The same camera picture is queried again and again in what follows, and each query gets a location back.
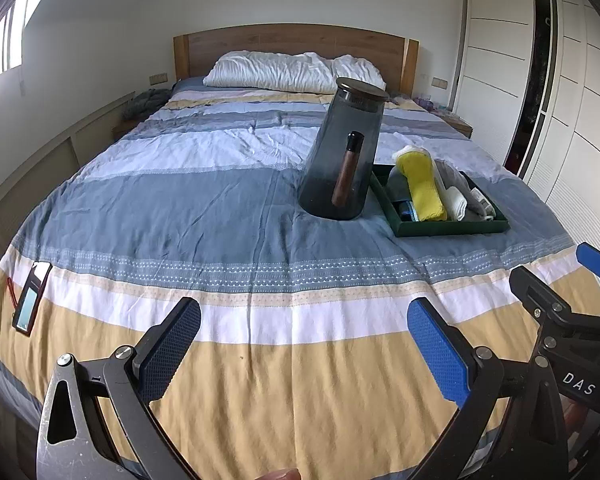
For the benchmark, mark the white wardrobe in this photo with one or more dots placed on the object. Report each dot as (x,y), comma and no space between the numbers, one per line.
(530,88)

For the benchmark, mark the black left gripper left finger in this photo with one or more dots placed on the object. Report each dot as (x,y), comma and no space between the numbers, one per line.
(96,421)

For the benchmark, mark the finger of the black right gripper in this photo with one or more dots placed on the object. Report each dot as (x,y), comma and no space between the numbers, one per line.
(589,256)

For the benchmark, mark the white knitted cloth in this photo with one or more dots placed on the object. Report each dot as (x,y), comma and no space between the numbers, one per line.
(453,200)

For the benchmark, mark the white pillow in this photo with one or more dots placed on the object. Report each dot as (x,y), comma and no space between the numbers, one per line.
(306,72)

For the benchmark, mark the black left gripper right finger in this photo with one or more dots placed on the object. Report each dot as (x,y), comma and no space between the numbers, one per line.
(532,441)

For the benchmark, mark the smartphone with red case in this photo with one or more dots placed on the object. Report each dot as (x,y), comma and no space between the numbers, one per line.
(26,305)

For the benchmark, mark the grey folded cloth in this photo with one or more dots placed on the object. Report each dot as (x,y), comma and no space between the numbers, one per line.
(452,177)

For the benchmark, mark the smoky glass pitcher wooden handle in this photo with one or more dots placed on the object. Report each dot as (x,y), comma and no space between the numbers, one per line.
(335,182)

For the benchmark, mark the green tray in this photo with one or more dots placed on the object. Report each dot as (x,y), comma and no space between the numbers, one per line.
(402,225)

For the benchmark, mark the tissue pack beige white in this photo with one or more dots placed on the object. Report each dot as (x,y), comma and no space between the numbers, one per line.
(489,212)

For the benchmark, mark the yellow textured cloth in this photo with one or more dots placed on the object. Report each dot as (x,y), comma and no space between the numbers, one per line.
(416,165)

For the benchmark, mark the wooden headboard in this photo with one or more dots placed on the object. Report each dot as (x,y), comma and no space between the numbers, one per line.
(395,57)

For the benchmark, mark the dark green cloth bundle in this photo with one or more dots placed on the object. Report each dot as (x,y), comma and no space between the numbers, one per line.
(145,104)

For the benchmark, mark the wooden nightstand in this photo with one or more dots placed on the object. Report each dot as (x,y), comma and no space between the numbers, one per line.
(446,115)

